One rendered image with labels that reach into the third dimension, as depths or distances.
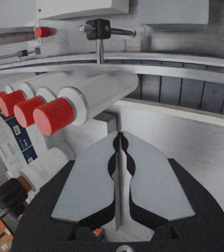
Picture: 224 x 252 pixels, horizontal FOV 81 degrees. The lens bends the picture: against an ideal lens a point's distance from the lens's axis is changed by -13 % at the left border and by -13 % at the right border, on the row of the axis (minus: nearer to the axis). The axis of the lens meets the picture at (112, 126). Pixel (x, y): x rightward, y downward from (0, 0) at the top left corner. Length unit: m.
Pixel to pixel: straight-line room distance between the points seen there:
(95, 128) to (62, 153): 0.18
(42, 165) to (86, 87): 0.37
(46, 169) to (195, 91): 0.45
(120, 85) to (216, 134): 0.24
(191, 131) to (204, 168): 0.11
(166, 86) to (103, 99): 0.14
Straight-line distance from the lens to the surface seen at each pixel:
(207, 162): 0.42
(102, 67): 0.24
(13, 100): 0.25
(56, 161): 0.53
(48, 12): 0.44
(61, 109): 0.16
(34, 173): 0.50
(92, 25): 0.23
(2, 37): 0.54
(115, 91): 0.22
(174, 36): 0.33
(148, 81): 0.30
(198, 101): 0.29
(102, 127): 0.40
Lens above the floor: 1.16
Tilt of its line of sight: 47 degrees down
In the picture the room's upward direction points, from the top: 131 degrees counter-clockwise
